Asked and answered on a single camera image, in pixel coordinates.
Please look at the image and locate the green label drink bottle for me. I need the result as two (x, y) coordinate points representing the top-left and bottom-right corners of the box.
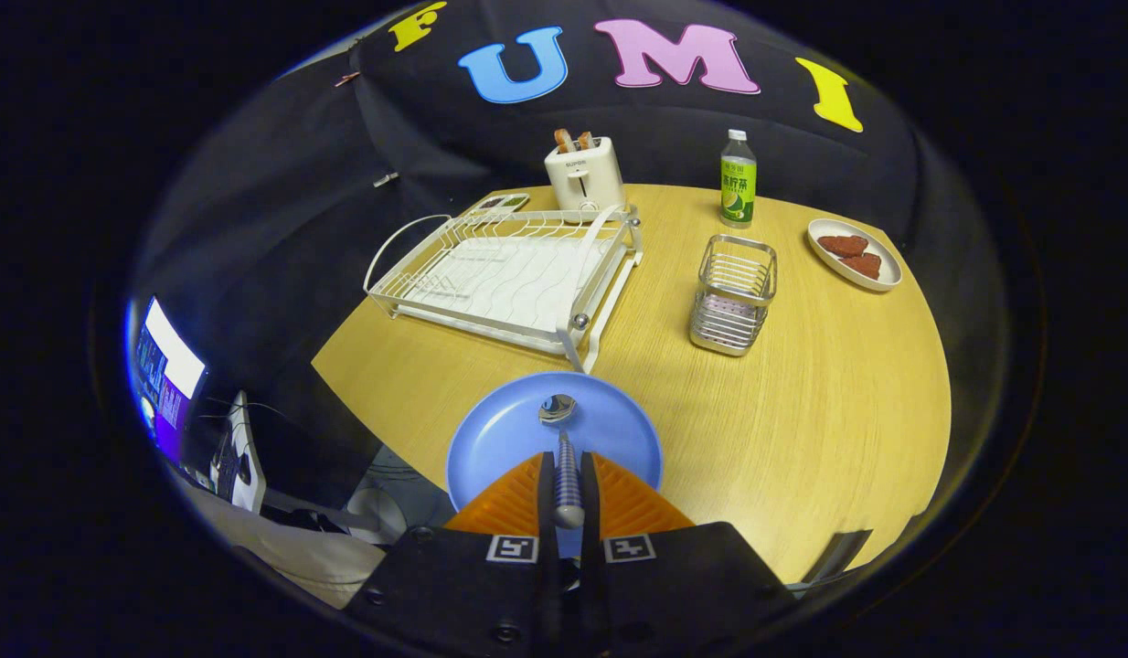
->
(719, 129), (758, 228)

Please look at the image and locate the black backdrop cloth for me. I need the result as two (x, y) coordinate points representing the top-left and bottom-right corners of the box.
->
(125, 0), (931, 430)

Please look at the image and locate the white cloth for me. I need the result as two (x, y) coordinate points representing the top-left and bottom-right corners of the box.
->
(185, 475), (391, 609)

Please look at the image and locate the cream toaster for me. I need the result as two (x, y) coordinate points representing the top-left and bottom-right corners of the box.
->
(544, 137), (626, 223)

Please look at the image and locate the white plate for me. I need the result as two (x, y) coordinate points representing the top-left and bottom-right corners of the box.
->
(807, 218), (903, 292)

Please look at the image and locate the white desktop device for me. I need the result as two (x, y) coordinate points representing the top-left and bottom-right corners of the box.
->
(212, 391), (268, 513)

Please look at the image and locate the metal wire basket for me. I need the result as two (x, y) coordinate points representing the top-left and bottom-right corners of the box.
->
(689, 234), (779, 357)

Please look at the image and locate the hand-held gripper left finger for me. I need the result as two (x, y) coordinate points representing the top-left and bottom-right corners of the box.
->
(343, 451), (562, 658)

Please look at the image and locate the blue plate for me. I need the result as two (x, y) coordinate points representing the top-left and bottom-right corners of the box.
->
(446, 370), (665, 558)

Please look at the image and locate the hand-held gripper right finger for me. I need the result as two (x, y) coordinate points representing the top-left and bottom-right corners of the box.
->
(580, 451), (794, 658)

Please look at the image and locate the metal spoon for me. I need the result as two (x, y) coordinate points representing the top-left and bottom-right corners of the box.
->
(537, 393), (586, 531)

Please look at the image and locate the computer monitor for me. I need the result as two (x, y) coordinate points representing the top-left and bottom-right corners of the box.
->
(128, 294), (207, 462)

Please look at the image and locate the white wire dish rack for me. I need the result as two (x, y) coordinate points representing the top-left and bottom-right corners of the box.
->
(363, 205), (644, 374)

